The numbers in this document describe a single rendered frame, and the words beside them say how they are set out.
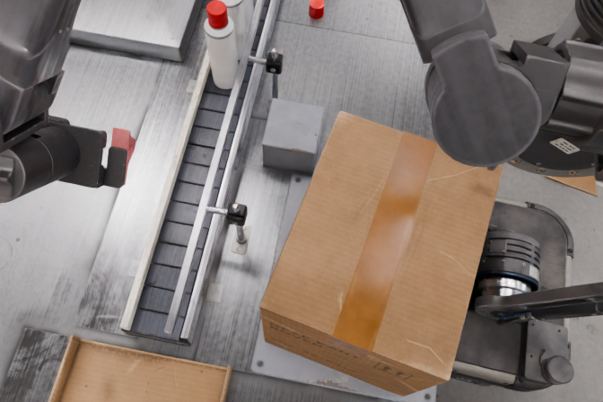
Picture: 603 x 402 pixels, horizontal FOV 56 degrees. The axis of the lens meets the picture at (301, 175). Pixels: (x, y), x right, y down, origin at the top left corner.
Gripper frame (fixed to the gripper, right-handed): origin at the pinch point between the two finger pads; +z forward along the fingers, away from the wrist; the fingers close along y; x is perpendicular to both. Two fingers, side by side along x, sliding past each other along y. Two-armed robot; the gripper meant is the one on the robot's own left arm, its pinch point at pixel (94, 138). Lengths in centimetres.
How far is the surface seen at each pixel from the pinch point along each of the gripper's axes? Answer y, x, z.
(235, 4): -7.5, -19.5, 33.3
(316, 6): -19, -22, 59
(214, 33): -5.7, -14.2, 28.5
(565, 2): -108, -47, 192
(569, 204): -111, 25, 134
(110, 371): -1.1, 40.5, 10.8
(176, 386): -12.1, 40.6, 11.0
